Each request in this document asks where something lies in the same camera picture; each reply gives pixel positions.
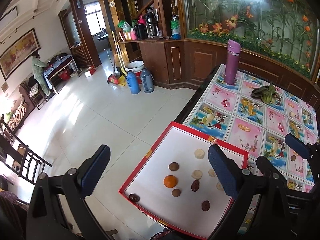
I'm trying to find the red broom and dustpan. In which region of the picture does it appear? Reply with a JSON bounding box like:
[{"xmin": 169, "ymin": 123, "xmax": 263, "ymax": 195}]
[{"xmin": 107, "ymin": 31, "xmax": 127, "ymax": 87}]

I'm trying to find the green leafy vegetable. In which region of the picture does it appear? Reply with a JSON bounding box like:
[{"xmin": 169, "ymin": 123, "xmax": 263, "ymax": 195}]
[{"xmin": 251, "ymin": 82, "xmax": 278, "ymax": 104}]

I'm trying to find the colourful fruit print tablecloth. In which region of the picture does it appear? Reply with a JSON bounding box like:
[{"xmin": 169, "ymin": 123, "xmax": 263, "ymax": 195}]
[{"xmin": 182, "ymin": 65, "xmax": 319, "ymax": 239}]

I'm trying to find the black wooden chair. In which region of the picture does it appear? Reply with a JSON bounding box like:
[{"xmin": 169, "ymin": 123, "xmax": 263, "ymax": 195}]
[{"xmin": 1, "ymin": 114, "xmax": 53, "ymax": 185}]

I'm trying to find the clear bottle green label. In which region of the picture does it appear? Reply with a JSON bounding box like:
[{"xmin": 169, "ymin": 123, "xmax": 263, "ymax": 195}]
[{"xmin": 170, "ymin": 15, "xmax": 181, "ymax": 40}]

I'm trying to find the person in green clothes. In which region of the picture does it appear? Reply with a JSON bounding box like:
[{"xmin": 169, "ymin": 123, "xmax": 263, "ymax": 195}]
[{"xmin": 31, "ymin": 51, "xmax": 54, "ymax": 100}]

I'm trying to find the purple thermos bottle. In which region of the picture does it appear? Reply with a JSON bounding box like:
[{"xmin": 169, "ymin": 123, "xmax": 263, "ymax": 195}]
[{"xmin": 224, "ymin": 40, "xmax": 241, "ymax": 85}]

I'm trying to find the blue thermos flask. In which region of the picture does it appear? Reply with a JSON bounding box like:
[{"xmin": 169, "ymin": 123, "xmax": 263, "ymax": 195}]
[{"xmin": 126, "ymin": 70, "xmax": 140, "ymax": 94}]

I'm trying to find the white plastic basin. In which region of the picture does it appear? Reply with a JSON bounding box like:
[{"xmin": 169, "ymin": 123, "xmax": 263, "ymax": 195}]
[{"xmin": 125, "ymin": 60, "xmax": 144, "ymax": 76}]

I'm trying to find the beige cake piece square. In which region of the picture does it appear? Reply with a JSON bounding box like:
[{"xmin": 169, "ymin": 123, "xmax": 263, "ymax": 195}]
[{"xmin": 216, "ymin": 181, "xmax": 224, "ymax": 191}]

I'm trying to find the dark red date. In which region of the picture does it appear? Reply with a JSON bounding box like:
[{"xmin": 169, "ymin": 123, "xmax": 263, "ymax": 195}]
[
  {"xmin": 129, "ymin": 193, "xmax": 140, "ymax": 203},
  {"xmin": 202, "ymin": 200, "xmax": 210, "ymax": 212},
  {"xmin": 191, "ymin": 179, "xmax": 200, "ymax": 192}
]

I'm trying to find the beige cake piece round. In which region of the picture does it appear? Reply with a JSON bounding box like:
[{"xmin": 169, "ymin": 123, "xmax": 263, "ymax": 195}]
[{"xmin": 194, "ymin": 148, "xmax": 205, "ymax": 160}]

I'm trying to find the side table with cloth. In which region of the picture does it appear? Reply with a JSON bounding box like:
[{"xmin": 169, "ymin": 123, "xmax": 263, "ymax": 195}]
[{"xmin": 43, "ymin": 55, "xmax": 80, "ymax": 95}]

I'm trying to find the grey-blue thermos flask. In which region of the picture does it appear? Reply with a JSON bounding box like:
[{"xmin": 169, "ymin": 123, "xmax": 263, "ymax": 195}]
[{"xmin": 140, "ymin": 68, "xmax": 154, "ymax": 93}]

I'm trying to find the black kettle on cabinet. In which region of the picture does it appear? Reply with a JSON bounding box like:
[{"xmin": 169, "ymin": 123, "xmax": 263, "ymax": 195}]
[{"xmin": 145, "ymin": 12, "xmax": 158, "ymax": 38}]

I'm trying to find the framed landscape painting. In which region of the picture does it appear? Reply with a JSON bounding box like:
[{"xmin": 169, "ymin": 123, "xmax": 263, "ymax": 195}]
[{"xmin": 0, "ymin": 28, "xmax": 41, "ymax": 81}]

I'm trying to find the orange fruit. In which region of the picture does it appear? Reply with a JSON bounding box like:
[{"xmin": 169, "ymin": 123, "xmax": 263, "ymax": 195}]
[{"xmin": 163, "ymin": 175, "xmax": 178, "ymax": 189}]

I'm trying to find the wooden cabinet partition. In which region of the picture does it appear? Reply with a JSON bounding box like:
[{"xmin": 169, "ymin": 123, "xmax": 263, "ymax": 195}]
[{"xmin": 94, "ymin": 0, "xmax": 320, "ymax": 111}]

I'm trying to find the red white tray box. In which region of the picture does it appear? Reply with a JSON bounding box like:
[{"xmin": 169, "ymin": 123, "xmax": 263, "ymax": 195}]
[{"xmin": 119, "ymin": 122, "xmax": 232, "ymax": 239}]

